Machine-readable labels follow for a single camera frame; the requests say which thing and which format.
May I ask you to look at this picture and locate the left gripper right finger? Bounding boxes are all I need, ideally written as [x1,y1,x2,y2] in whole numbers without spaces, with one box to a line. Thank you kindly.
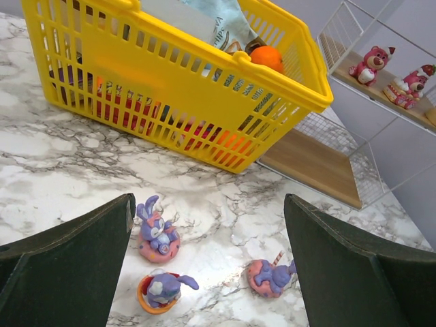
[284,194,435,326]

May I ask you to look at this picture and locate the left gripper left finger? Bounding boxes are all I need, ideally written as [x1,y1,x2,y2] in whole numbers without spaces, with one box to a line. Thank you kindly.
[1,193,136,326]

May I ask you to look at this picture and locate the pink bear with strawberry cake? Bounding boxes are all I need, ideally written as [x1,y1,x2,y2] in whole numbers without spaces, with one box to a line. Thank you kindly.
[383,64,435,110]

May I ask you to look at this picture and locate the pink bear with santa hat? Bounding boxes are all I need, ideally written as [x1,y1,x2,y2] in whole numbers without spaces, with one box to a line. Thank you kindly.
[348,46,396,87]

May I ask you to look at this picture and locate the purple bunny on pink macaron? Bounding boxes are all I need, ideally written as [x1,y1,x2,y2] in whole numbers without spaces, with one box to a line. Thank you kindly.
[247,251,297,298]

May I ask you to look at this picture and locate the purple bunny in orange cup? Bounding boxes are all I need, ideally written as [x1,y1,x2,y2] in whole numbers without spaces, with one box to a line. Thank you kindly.
[137,268,199,315]

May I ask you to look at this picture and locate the purple bunny on pink donut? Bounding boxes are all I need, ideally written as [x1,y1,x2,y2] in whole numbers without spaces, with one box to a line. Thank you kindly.
[136,195,181,264]

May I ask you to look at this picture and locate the yellow plastic basket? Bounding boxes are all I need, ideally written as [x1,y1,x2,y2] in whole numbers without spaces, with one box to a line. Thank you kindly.
[22,1,333,173]

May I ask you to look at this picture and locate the orange fruit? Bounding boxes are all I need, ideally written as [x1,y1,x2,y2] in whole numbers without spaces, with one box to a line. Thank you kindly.
[249,46,284,74]

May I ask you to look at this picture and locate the brown bread pastry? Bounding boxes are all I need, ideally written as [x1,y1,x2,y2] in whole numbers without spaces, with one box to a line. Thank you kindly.
[245,36,266,55]

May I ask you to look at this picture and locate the light blue chips bag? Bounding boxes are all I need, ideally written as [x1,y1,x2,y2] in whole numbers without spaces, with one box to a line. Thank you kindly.
[182,0,258,55]

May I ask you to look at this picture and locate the white wire wooden shelf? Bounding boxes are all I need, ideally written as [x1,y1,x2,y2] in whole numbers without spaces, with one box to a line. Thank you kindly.
[259,1,435,210]

